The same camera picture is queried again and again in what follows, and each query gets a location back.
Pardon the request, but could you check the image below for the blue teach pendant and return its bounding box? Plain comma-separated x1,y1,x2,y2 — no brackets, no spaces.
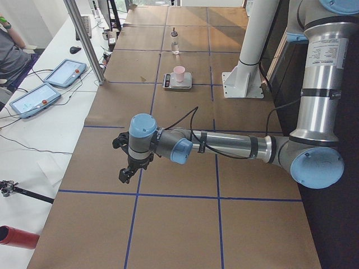
10,82,61,118
44,59,87,89

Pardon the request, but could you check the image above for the black computer mouse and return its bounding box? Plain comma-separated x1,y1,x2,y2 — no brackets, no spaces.
69,46,81,54

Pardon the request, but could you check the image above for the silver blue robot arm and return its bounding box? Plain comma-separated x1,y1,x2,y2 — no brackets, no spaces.
113,1,358,189

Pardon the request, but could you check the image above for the near blue teach pendant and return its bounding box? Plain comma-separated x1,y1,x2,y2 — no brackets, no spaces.
10,82,61,118

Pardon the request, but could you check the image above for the pink plastic cup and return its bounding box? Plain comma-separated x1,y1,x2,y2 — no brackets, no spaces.
173,66,186,82

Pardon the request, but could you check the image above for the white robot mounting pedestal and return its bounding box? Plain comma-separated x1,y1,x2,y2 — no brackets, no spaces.
222,0,279,99

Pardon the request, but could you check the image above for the black tripod leg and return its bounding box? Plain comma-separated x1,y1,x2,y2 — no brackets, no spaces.
1,180,54,204

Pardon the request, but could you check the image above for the seated person grey shirt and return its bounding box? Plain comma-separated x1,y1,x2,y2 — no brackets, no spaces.
1,15,39,90

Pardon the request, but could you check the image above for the far blue teach pendant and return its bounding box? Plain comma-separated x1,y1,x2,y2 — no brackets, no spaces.
44,59,87,89

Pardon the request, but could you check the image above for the aluminium frame post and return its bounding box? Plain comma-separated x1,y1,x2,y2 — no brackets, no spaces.
63,0,105,85

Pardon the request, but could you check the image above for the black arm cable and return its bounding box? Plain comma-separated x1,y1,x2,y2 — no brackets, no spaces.
162,105,301,160

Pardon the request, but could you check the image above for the black keyboard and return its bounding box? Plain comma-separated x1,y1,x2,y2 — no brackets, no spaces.
75,16,92,41

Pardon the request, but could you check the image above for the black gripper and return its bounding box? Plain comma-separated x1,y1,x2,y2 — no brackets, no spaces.
118,154,154,184

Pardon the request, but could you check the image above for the silver digital kitchen scale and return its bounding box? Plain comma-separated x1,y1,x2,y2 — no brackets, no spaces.
162,72,192,90

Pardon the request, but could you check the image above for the clear glass sauce bottle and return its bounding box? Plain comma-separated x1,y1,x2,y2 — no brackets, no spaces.
171,27,180,55

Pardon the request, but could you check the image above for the red cylinder bottle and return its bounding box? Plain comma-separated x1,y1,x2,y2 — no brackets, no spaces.
1,225,40,249

